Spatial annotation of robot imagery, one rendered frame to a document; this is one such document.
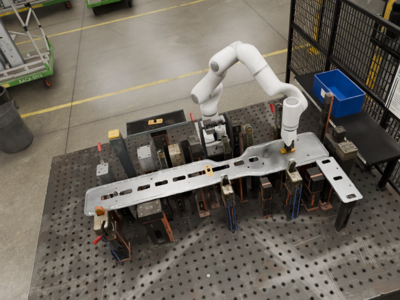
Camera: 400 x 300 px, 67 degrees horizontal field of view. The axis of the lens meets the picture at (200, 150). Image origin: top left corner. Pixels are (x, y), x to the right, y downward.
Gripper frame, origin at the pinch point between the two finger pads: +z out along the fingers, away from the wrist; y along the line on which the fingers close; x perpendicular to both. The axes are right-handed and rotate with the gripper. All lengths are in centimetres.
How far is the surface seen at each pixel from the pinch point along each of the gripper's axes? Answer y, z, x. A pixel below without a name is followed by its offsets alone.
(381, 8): -149, 7, 159
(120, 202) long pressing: 6, 3, -97
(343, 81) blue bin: -34, -8, 51
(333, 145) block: 4.6, 3.4, 24.9
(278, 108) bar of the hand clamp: -12.9, -18.1, -1.3
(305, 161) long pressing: 10.5, 3.0, 5.4
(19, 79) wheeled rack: -327, 77, -265
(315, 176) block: 20.6, 5.0, 6.4
